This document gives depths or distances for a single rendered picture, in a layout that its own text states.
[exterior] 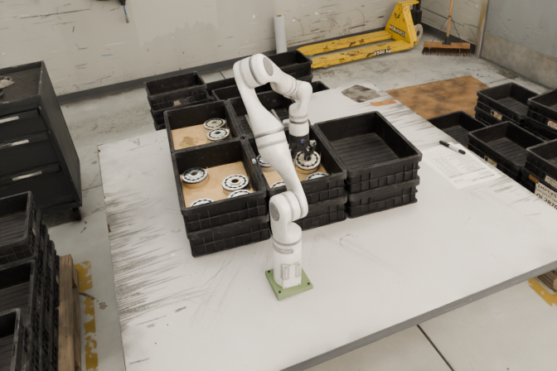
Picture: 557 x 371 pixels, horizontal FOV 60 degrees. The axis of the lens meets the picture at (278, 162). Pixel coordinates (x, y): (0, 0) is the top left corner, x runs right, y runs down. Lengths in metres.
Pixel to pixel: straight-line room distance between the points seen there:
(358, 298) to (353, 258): 0.18
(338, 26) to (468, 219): 3.97
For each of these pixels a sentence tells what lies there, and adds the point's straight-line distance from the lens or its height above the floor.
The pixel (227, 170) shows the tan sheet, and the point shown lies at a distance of 1.99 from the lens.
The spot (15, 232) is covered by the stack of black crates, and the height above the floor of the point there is 0.49.
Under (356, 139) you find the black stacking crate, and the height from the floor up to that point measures 0.83.
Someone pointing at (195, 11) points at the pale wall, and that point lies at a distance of 5.02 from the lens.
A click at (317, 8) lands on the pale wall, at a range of 5.46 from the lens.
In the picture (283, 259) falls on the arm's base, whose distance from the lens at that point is 1.54.
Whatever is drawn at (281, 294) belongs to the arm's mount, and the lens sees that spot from 1.60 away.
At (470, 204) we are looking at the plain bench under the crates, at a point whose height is 0.70.
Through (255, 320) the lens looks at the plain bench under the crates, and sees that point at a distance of 1.57.
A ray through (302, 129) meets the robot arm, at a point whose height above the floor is 1.04.
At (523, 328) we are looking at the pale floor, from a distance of 2.58.
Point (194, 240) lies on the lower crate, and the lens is 1.75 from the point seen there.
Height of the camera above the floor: 1.91
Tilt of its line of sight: 33 degrees down
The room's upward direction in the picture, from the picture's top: 5 degrees counter-clockwise
